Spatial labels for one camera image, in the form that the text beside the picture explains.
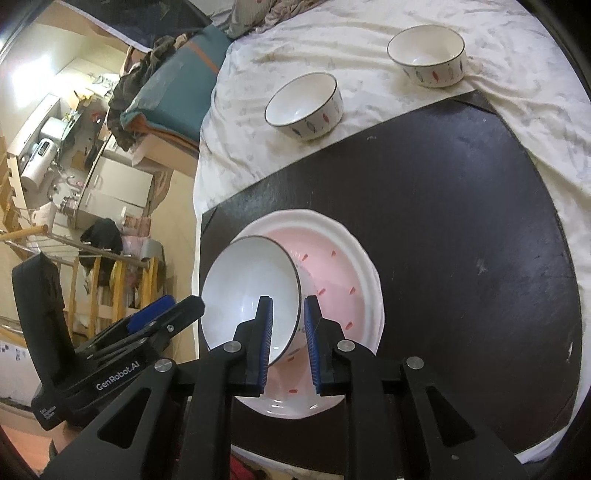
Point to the black cloth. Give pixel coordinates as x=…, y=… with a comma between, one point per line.
x=101, y=235

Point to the pink boxes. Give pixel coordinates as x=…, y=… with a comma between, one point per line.
x=138, y=226

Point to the pile of dark clothes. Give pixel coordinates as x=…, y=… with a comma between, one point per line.
x=138, y=78

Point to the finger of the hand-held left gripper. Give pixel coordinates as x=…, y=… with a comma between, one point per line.
x=152, y=313
x=184, y=310

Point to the grey printed quilt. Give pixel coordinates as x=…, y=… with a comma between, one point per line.
x=258, y=11

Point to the large pink strawberry plate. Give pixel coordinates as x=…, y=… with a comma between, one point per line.
x=323, y=217

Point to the red cloth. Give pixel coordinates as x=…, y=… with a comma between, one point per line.
x=244, y=470

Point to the white kitchen cabinets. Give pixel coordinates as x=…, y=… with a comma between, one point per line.
x=120, y=189

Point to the white bowl with leaf print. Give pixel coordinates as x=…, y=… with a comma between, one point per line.
x=300, y=104
x=249, y=286
x=427, y=50

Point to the yellow wooden rack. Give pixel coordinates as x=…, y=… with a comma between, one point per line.
x=106, y=286

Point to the teal folded blanket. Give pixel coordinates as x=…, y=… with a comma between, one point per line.
x=180, y=87

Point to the metal drying rack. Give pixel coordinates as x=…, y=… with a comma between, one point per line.
x=69, y=239

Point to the white water heater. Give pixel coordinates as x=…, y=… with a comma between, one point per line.
x=39, y=161

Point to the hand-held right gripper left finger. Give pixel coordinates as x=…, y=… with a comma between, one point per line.
x=265, y=341

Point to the black board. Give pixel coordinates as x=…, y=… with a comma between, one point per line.
x=461, y=230

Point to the small deep pink strawberry plate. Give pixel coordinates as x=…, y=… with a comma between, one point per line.
x=377, y=308
x=332, y=272

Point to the dark blue hanging cloth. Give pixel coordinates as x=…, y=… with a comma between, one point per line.
x=138, y=23

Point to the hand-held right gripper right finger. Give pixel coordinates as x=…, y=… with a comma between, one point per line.
x=313, y=344

